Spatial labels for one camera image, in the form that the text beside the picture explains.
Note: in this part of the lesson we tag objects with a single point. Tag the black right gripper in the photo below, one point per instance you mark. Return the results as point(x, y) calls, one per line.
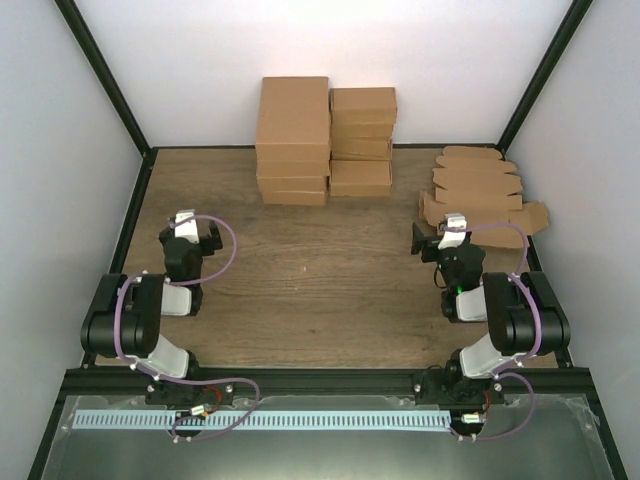
point(420, 240)

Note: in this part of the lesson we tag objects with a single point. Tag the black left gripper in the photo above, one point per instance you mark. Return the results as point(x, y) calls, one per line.
point(217, 242)

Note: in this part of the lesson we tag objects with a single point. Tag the large cardboard box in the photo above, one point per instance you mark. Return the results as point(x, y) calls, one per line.
point(293, 121)

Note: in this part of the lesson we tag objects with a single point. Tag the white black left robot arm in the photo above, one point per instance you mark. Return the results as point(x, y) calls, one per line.
point(124, 318)

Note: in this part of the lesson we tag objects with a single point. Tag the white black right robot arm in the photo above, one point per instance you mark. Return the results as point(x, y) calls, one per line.
point(523, 315)

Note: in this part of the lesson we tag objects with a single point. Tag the top left stacked cardboard box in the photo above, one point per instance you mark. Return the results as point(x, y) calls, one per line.
point(282, 169)

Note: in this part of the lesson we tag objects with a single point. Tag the front right folded cardboard box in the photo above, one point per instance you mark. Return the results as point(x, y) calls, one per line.
point(352, 178)

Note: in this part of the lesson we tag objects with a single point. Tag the top right stacked cardboard box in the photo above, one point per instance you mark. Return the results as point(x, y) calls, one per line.
point(363, 105)

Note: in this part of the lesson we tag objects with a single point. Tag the pile of flat cardboard blanks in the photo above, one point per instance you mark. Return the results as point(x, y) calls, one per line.
point(476, 170)

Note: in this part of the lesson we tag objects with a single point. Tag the top flat cardboard blank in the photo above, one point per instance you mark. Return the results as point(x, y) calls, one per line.
point(532, 218)

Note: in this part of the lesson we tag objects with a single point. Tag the clear plastic sheet cover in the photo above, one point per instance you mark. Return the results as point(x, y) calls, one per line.
point(546, 437)

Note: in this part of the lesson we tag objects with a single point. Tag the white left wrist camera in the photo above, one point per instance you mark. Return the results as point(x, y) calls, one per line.
point(184, 225)

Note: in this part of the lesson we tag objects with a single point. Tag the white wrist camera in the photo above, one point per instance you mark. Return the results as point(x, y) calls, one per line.
point(184, 225)
point(453, 229)

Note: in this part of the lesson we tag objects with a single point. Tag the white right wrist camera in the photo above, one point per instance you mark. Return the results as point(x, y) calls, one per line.
point(453, 229)

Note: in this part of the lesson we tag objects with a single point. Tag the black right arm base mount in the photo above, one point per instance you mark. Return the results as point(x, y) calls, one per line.
point(437, 385)

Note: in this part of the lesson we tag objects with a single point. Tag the black aluminium front rail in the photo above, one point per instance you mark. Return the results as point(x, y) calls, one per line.
point(116, 380)

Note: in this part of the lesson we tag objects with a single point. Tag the light blue slotted cable duct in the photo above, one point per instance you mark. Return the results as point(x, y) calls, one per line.
point(394, 420)

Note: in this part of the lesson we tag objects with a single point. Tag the black left frame post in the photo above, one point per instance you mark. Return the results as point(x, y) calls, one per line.
point(87, 43)

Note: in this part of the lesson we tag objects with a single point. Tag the black frame post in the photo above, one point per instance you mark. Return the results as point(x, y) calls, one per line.
point(561, 39)
point(87, 43)

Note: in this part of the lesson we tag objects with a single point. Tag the black right frame post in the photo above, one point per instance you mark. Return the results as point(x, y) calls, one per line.
point(561, 39)

